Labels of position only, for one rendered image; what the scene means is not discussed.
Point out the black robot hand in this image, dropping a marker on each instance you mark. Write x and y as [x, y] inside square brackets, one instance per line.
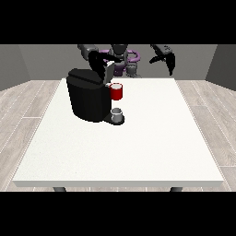
[96, 63]
[171, 60]

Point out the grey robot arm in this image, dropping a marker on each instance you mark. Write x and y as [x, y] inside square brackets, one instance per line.
[87, 49]
[164, 48]

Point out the pale grey machine lid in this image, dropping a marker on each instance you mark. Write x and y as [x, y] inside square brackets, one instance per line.
[109, 72]

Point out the black coffee machine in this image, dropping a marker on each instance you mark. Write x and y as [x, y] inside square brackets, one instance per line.
[87, 96]

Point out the red pod holder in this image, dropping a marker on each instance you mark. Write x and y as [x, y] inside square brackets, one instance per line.
[116, 93]

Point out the grey robot trunk purple rings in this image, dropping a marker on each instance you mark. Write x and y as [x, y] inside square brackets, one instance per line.
[120, 49]

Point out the small grey cup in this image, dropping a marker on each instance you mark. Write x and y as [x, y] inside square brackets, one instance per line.
[116, 115]

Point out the dark table leg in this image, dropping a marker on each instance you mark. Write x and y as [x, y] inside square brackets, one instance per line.
[59, 189]

